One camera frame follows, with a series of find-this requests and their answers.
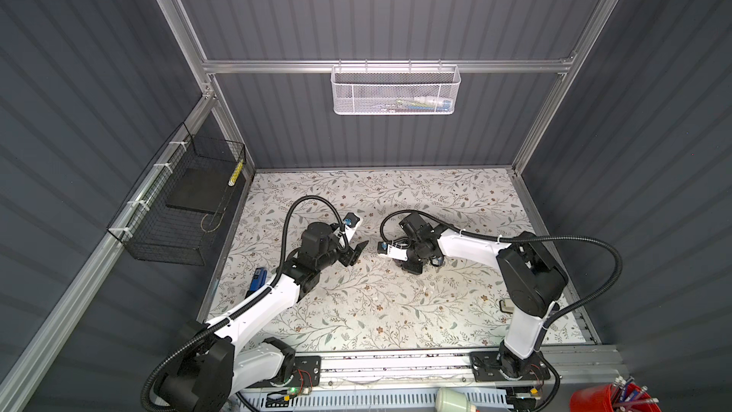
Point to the yellow marker pen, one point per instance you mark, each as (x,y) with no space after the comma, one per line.
(233,179)

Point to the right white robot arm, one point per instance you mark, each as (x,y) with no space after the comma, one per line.
(532,276)

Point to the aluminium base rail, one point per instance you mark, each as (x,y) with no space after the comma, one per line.
(577,364)

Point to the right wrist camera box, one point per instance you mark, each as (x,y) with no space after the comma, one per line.
(398,251)

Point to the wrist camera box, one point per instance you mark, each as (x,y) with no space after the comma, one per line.
(351,222)
(398,251)

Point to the black wire wall basket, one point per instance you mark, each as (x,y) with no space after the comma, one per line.
(180,211)

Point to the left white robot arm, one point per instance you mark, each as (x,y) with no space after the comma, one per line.
(216,362)

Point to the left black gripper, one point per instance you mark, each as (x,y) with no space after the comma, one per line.
(350,255)

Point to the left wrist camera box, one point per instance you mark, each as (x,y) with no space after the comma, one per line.
(351,222)

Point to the pale green plastic object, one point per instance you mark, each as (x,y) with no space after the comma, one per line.
(449,400)

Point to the black foam pad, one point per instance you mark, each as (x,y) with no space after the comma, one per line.
(200,191)

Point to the grey flat phone-like object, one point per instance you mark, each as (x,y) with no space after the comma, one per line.
(506,306)

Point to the blue object at table edge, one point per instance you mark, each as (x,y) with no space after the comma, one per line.
(258,280)

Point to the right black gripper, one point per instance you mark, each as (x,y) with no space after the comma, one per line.
(413,268)

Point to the white wire mesh basket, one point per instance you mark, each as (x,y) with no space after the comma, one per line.
(395,90)

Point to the white slotted cable duct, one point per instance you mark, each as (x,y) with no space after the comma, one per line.
(418,399)

